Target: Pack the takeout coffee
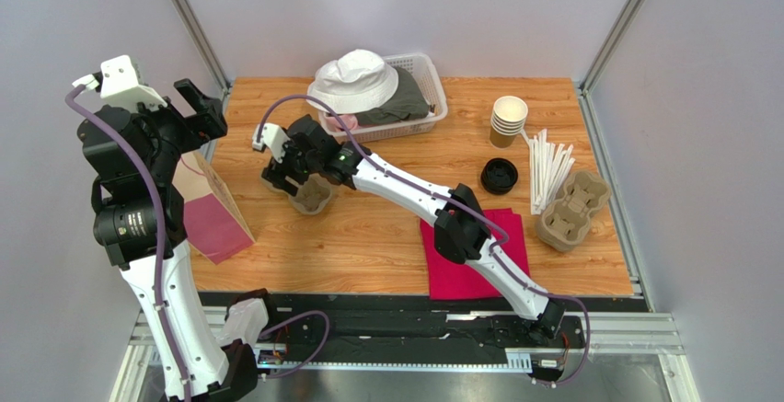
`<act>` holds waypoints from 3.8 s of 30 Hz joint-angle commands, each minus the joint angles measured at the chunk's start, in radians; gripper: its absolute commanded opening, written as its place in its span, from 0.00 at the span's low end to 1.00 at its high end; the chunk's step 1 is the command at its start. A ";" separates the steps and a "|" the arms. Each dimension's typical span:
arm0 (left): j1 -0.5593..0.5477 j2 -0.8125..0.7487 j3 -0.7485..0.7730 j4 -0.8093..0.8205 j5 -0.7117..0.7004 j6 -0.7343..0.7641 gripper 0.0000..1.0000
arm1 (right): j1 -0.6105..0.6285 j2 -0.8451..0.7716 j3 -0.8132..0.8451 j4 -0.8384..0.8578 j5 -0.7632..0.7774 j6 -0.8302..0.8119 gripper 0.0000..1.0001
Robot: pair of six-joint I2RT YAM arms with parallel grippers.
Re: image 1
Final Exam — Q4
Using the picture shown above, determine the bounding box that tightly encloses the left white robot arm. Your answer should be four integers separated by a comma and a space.
66, 74, 270, 401

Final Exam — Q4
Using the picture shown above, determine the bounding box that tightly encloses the stack of paper cups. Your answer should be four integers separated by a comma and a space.
489, 96, 529, 149

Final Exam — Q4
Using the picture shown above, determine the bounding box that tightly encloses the folded red t-shirt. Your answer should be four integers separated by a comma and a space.
420, 208, 530, 301

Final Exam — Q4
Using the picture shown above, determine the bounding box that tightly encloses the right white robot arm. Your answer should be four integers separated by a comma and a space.
252, 115, 565, 339

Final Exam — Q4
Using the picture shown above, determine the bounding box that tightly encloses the white plastic basket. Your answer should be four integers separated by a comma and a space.
307, 53, 448, 143

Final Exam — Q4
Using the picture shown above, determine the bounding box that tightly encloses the single cardboard cup carrier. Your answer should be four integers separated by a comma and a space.
260, 175, 333, 215

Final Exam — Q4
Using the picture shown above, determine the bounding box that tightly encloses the pink and cream paper bag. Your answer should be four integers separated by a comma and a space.
174, 151, 255, 264

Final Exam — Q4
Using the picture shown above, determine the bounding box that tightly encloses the bundle of white straws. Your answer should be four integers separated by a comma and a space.
521, 129, 575, 215

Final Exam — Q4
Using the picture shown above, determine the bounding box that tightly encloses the cardboard cup carrier tray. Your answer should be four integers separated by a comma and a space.
535, 171, 612, 253

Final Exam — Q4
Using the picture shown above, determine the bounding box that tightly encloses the pink cloth in basket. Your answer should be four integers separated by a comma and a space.
326, 114, 360, 132

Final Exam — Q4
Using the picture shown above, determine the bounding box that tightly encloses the stack of black lids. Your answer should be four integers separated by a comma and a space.
479, 158, 519, 195

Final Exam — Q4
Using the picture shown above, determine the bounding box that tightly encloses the white bucket hat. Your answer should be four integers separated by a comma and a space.
306, 49, 399, 114

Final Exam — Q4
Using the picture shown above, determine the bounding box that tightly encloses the olive green folded garment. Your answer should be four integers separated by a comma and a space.
355, 67, 432, 127

